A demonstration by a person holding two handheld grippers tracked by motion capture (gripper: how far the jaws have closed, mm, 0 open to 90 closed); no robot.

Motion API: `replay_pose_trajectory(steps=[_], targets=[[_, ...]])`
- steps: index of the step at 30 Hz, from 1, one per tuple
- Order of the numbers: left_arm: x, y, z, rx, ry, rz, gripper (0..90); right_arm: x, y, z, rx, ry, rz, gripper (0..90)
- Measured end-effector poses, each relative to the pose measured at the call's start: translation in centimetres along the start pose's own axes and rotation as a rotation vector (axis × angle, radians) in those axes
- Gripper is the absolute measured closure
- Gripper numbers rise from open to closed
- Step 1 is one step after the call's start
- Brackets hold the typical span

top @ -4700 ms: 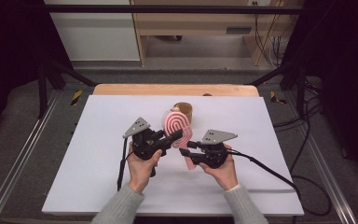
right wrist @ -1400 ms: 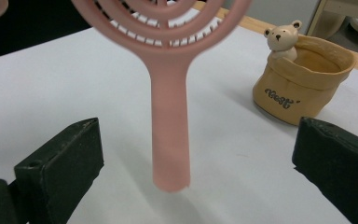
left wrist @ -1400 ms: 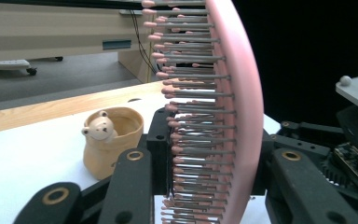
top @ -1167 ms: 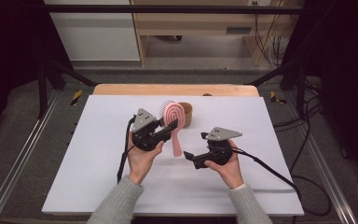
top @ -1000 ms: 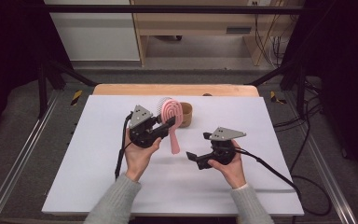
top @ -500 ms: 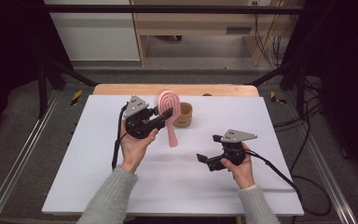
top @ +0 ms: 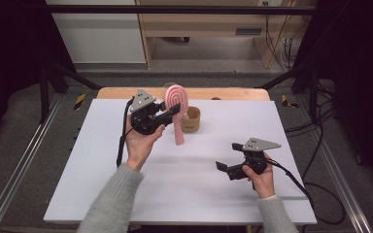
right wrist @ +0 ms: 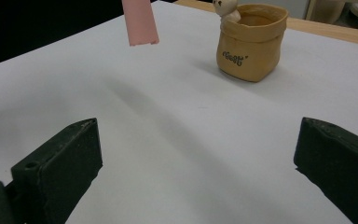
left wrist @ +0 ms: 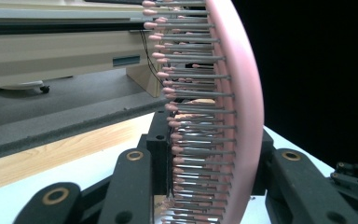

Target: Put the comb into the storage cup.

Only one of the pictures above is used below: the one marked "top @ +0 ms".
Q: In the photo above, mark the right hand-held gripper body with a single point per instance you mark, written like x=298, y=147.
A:
x=255, y=145

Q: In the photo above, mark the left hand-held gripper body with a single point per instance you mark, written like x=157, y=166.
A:
x=142, y=100

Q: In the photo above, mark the small brown cup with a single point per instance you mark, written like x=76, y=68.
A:
x=192, y=121

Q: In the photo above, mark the person's right hand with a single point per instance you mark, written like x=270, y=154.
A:
x=265, y=183

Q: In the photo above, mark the person's left hand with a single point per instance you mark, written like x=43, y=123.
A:
x=139, y=145

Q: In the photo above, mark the cream plush toy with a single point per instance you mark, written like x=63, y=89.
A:
x=185, y=115

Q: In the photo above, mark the yellow black tape marker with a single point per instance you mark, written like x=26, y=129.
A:
x=80, y=101
x=287, y=101

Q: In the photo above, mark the white cabinet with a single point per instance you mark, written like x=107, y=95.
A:
x=100, y=35

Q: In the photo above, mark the black stand leg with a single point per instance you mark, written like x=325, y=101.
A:
x=64, y=77
x=301, y=77

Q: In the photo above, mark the wooden desk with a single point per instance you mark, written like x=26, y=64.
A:
x=204, y=24

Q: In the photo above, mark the black metal frame bar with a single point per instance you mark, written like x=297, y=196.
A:
x=175, y=9

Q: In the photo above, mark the metal floor rail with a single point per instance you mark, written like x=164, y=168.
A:
x=346, y=191
x=19, y=161

